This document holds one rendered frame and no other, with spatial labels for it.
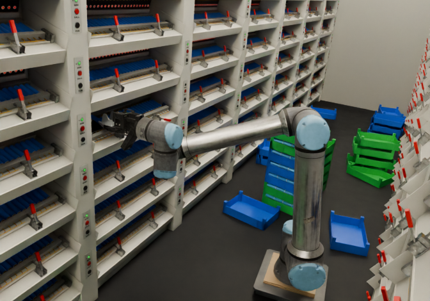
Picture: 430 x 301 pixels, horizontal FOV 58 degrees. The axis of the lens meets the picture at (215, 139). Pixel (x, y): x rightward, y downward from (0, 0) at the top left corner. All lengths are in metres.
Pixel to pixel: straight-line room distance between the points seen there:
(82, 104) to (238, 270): 1.16
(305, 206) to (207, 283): 0.70
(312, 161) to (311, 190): 0.12
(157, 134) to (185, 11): 0.69
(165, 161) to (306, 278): 0.74
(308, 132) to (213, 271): 0.96
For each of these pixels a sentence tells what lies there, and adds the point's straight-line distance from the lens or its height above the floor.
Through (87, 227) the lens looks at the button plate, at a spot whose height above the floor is 0.40.
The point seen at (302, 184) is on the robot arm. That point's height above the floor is 0.67.
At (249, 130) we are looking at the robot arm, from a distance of 1.57.
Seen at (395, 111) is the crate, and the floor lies 0.18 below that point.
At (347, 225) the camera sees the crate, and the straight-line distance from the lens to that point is 2.64.
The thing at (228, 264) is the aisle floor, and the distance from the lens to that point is 2.12.
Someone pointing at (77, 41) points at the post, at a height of 1.13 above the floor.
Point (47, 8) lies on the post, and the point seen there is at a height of 1.23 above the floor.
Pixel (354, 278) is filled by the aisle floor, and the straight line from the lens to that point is 2.24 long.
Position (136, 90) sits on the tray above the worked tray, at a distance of 1.68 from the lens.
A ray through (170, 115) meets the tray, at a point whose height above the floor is 0.71.
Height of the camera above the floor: 1.35
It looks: 22 degrees down
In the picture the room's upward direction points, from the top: 5 degrees clockwise
